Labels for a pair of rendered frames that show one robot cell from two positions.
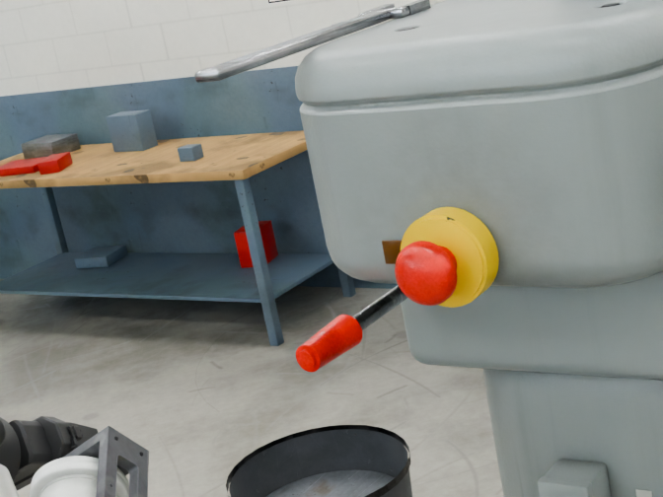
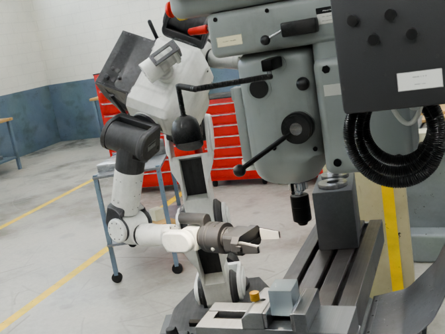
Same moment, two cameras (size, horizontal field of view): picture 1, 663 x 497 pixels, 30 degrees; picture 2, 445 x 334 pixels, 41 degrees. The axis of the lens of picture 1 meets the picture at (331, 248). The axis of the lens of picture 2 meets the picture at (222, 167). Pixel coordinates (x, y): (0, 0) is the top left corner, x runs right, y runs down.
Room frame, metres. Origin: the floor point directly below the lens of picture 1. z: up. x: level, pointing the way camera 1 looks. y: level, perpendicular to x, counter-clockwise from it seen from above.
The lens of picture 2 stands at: (0.39, -1.56, 1.69)
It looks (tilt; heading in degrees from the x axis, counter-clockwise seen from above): 13 degrees down; 76
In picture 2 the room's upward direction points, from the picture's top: 10 degrees counter-clockwise
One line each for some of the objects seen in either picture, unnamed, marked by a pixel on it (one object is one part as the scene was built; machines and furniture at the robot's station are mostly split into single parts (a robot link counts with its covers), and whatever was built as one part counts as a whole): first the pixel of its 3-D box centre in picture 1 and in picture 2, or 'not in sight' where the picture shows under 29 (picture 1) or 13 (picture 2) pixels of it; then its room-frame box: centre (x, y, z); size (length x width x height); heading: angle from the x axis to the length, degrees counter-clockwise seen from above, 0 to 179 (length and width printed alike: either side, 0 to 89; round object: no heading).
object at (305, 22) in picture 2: not in sight; (289, 31); (0.88, -0.36, 1.66); 0.12 x 0.04 x 0.04; 143
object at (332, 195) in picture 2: not in sight; (337, 207); (1.17, 0.14, 1.09); 0.22 x 0.12 x 0.20; 60
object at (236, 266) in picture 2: not in sight; (220, 283); (0.87, 0.72, 0.68); 0.21 x 0.20 x 0.13; 70
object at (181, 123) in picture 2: not in sight; (185, 128); (0.67, -0.15, 1.48); 0.07 x 0.07 x 0.06
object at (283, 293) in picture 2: not in sight; (284, 297); (0.77, -0.39, 1.10); 0.06 x 0.05 x 0.06; 52
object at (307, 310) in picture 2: not in sight; (275, 322); (0.75, -0.38, 1.04); 0.35 x 0.15 x 0.11; 142
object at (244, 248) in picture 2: not in sight; (247, 249); (0.78, -0.13, 1.13); 0.06 x 0.02 x 0.03; 128
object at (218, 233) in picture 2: not in sight; (232, 239); (0.77, -0.03, 1.13); 0.13 x 0.12 x 0.10; 38
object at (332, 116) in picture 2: not in sight; (369, 105); (1.07, -0.33, 1.47); 0.24 x 0.19 x 0.26; 53
